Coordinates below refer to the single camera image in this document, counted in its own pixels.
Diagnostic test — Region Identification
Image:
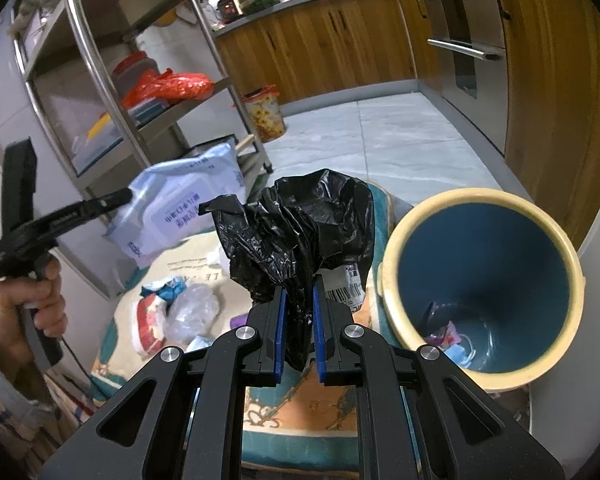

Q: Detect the red white packet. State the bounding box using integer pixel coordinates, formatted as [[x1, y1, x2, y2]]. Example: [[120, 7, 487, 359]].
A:
[[136, 296, 173, 358]]

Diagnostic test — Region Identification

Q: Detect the red plastic bag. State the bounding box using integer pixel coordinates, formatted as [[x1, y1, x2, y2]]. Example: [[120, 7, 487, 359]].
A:
[[122, 67, 216, 108]]

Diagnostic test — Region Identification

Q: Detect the dark rice cooker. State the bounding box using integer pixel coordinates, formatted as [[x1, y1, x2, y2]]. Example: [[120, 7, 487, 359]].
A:
[[216, 0, 257, 23]]

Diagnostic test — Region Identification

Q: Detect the person's left hand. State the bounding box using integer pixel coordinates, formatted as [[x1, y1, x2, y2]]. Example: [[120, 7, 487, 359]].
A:
[[0, 255, 69, 361]]

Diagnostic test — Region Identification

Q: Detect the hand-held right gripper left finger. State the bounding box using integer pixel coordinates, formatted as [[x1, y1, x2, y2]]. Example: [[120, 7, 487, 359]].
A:
[[37, 285, 287, 480]]

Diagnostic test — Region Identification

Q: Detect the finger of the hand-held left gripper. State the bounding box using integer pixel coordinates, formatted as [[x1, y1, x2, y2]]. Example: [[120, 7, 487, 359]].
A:
[[54, 187, 134, 243]]

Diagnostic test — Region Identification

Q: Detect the wooden tall cabinet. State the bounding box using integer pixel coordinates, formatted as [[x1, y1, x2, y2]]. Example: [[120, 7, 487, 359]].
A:
[[490, 0, 600, 251]]

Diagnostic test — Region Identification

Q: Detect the person's left forearm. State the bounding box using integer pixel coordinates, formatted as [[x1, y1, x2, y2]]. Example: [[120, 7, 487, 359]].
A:
[[0, 317, 88, 463]]

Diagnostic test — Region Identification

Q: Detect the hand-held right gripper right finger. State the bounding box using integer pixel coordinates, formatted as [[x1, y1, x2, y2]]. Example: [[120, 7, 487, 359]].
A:
[[313, 279, 565, 480]]

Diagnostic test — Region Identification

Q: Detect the stainless steel oven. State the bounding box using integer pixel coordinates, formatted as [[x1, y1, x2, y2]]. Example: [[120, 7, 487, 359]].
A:
[[414, 0, 511, 157]]

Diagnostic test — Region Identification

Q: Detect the black plastic bag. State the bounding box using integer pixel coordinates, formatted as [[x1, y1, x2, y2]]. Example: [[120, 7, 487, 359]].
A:
[[198, 169, 376, 372]]

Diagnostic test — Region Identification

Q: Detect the floral plastic jar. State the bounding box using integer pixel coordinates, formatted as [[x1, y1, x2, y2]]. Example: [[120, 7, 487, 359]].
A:
[[242, 85, 287, 143]]

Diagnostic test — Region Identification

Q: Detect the red lidded container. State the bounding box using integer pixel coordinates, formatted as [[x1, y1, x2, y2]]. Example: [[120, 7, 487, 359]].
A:
[[112, 51, 161, 98]]

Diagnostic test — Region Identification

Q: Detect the small pink wrapper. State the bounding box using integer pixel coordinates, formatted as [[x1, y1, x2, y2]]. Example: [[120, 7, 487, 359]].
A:
[[432, 322, 463, 348]]

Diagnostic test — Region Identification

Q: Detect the white blue wet wipes pack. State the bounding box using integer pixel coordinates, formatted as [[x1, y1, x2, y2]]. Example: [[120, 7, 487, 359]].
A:
[[102, 142, 246, 268]]

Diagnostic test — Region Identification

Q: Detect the teal orange patterned mat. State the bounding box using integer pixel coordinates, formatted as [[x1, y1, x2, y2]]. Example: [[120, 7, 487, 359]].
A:
[[90, 180, 416, 473]]

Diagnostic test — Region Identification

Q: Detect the cream and blue plastic bin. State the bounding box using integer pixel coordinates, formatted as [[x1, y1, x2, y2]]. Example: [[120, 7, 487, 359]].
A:
[[380, 187, 586, 393]]

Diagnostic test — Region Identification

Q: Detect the wooden base cabinet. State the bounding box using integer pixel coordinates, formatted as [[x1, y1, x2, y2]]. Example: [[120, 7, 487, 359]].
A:
[[213, 0, 417, 107]]

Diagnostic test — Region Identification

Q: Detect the white barcode label package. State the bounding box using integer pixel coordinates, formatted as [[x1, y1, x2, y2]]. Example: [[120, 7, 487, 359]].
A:
[[322, 260, 368, 313]]

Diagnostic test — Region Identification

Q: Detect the blue lidded storage box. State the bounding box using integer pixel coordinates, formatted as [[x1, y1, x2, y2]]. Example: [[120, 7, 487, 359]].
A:
[[70, 102, 173, 173]]

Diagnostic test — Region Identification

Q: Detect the blue white crumpled wrapper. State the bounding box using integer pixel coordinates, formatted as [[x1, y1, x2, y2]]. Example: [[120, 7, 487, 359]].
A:
[[140, 277, 188, 303]]

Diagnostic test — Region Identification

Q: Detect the clear crumpled plastic bag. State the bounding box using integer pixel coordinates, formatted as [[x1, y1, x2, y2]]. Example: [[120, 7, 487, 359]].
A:
[[162, 282, 221, 346]]

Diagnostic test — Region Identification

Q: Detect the stainless steel shelf rack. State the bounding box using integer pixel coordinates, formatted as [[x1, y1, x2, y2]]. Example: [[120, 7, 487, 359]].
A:
[[12, 0, 276, 201]]

